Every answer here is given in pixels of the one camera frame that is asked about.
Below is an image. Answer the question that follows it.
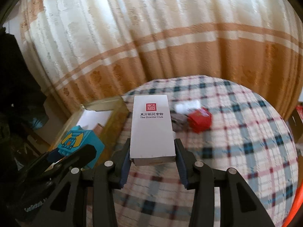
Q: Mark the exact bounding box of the long white box red mark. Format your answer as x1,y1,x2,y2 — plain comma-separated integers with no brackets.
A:
129,95,177,166

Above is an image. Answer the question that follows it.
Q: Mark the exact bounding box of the cream and orange floral curtain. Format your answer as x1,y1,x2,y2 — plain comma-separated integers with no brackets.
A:
20,0,303,123

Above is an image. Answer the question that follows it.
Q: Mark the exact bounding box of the plaid blanket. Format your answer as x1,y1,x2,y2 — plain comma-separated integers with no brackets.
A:
86,75,299,227

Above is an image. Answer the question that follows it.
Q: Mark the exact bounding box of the blue printed box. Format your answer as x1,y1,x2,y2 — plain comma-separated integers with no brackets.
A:
57,125,105,171

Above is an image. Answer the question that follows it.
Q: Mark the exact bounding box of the red printed box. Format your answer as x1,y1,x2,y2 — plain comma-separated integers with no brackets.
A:
295,105,303,126

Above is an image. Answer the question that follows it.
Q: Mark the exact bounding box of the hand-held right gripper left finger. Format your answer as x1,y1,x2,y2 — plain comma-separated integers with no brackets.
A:
39,138,132,227

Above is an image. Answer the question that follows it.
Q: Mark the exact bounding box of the orange red hose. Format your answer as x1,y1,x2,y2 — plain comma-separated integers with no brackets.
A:
283,182,303,227

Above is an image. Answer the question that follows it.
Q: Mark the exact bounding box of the dark hanging clothing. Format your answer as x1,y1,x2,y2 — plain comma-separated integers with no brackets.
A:
0,28,48,133

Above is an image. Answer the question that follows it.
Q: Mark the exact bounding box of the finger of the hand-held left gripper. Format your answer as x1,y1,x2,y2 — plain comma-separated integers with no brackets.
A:
35,144,96,183
22,151,59,178

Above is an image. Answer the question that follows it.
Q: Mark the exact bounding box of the white plastic bottle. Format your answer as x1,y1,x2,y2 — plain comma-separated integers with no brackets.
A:
175,100,201,113

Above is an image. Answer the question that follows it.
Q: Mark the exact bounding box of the metal tin box white lining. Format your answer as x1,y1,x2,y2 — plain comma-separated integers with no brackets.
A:
51,97,130,161

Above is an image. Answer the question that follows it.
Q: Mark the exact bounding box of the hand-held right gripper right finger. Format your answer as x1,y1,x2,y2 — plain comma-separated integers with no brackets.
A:
175,138,276,227

